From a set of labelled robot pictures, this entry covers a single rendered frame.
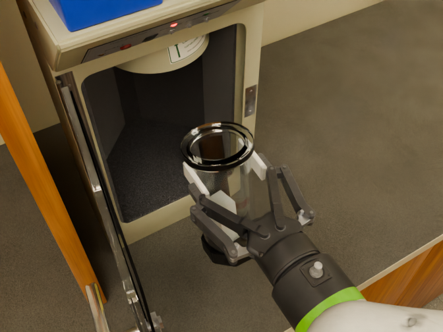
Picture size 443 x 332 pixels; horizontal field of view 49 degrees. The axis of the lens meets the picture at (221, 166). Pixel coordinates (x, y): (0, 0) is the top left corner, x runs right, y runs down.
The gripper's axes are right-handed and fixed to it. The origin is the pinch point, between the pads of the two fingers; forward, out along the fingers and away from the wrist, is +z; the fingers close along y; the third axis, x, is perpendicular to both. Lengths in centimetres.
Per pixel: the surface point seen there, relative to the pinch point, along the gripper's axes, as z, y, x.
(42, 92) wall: 54, 18, 20
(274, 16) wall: 55, -48, 22
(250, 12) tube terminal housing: 11.6, -11.4, -16.2
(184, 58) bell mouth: 13.0, -1.0, -11.0
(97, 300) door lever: -10.7, 23.9, 1.0
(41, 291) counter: 9.8, 32.9, 27.7
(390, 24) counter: 42, -81, 28
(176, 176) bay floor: 16.5, 1.2, 20.2
